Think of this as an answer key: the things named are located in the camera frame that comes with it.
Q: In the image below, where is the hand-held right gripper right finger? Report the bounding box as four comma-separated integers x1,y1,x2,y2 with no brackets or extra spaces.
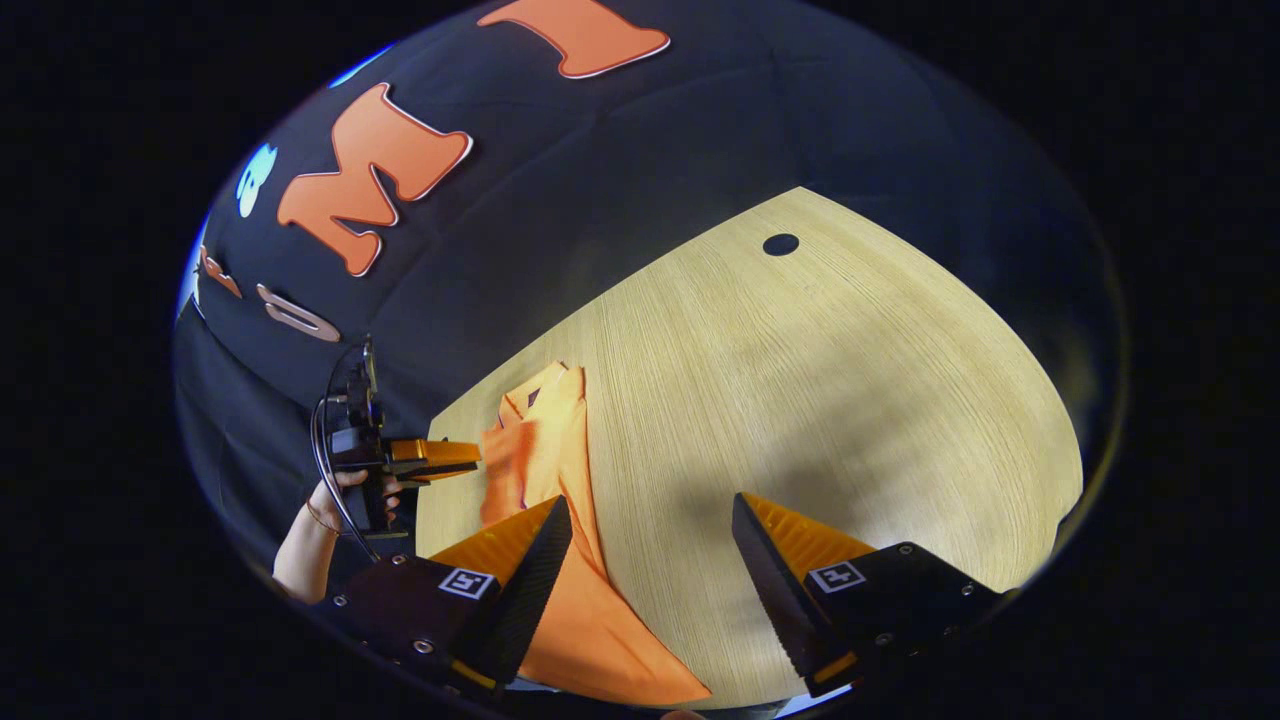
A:
731,492,1006,699

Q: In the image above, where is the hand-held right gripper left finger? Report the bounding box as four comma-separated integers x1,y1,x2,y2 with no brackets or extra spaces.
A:
335,495,574,701

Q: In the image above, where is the black cable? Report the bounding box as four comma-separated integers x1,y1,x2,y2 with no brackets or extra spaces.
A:
311,344,383,563

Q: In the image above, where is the orange T-shirt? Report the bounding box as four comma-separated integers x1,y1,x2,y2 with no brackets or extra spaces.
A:
480,362,713,706

